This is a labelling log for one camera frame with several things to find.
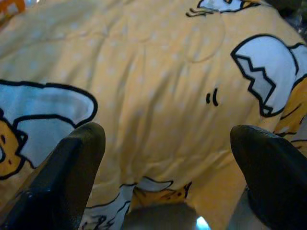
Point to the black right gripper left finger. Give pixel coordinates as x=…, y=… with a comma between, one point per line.
x=60, y=179

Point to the orange juice bottle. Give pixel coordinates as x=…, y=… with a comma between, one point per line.
x=9, y=6

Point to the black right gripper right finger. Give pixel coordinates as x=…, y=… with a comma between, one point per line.
x=275, y=172

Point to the yellow cartoon egg blanket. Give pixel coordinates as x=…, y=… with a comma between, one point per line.
x=153, y=95

